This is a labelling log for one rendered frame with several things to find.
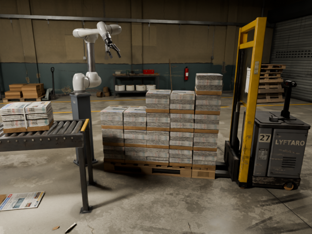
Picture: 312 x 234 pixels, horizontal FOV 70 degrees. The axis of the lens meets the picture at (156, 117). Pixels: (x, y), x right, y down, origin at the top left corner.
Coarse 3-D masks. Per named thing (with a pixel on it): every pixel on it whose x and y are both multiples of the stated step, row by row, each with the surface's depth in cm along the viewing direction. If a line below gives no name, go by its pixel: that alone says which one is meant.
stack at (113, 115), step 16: (112, 112) 273; (128, 112) 271; (144, 112) 269; (192, 128) 266; (160, 144) 276; (176, 144) 273; (192, 144) 270; (144, 160) 285; (160, 160) 282; (176, 160) 279
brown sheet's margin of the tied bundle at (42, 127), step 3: (51, 123) 220; (36, 126) 205; (39, 126) 205; (42, 126) 206; (45, 126) 207; (48, 126) 207; (30, 129) 204; (33, 129) 204; (36, 129) 205; (39, 129) 206; (42, 129) 207; (45, 129) 207; (48, 129) 208
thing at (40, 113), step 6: (36, 102) 223; (42, 102) 222; (48, 102) 222; (30, 108) 199; (36, 108) 201; (42, 108) 202; (48, 108) 214; (30, 114) 201; (36, 114) 202; (42, 114) 203; (48, 114) 209; (30, 120) 203; (36, 120) 204; (42, 120) 205; (48, 120) 207; (30, 126) 203
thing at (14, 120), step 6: (18, 102) 220; (24, 102) 222; (6, 108) 196; (12, 108) 196; (18, 108) 197; (0, 114) 194; (6, 114) 195; (12, 114) 197; (18, 114) 198; (6, 120) 197; (12, 120) 198; (18, 120) 199; (6, 126) 198; (12, 126) 199; (18, 126) 201
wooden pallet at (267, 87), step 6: (258, 90) 758; (264, 90) 764; (270, 90) 769; (276, 90) 775; (282, 90) 781; (258, 96) 771; (264, 96) 776; (270, 96) 782; (276, 96) 788; (258, 102) 755; (264, 102) 761; (270, 102) 781
